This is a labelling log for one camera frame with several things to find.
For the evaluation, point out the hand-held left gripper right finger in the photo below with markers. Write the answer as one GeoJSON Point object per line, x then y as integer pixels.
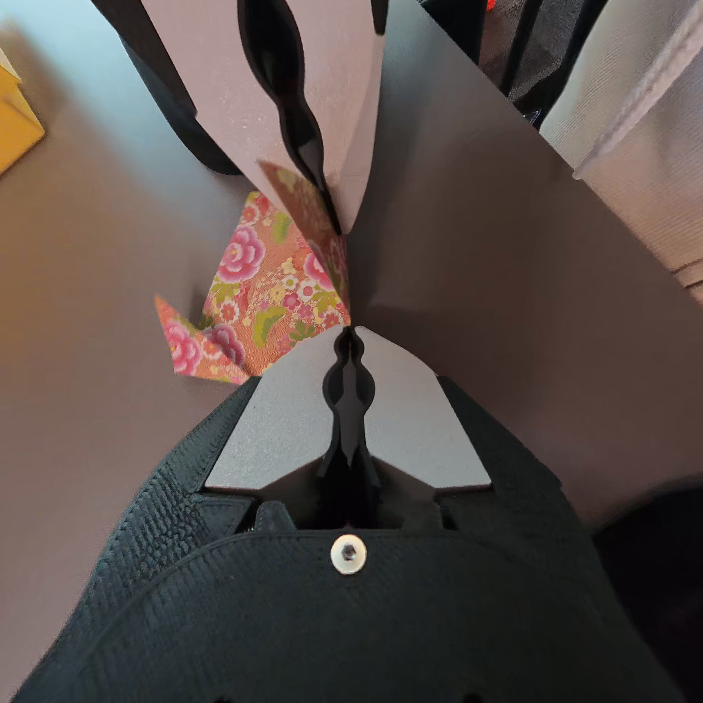
{"type": "Point", "coordinates": [423, 428]}

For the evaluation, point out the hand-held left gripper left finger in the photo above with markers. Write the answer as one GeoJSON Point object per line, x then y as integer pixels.
{"type": "Point", "coordinates": [275, 428]}

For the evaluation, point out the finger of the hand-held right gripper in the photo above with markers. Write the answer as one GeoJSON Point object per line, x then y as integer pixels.
{"type": "Point", "coordinates": [209, 66]}
{"type": "Point", "coordinates": [346, 88]}

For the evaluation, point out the floral origami paper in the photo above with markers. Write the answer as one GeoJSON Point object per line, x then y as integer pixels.
{"type": "Point", "coordinates": [264, 297]}

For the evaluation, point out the yellow box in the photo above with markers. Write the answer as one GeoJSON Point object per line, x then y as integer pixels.
{"type": "Point", "coordinates": [17, 121]}

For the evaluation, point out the black mesh chair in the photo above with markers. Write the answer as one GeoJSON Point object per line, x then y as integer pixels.
{"type": "Point", "coordinates": [516, 49]}

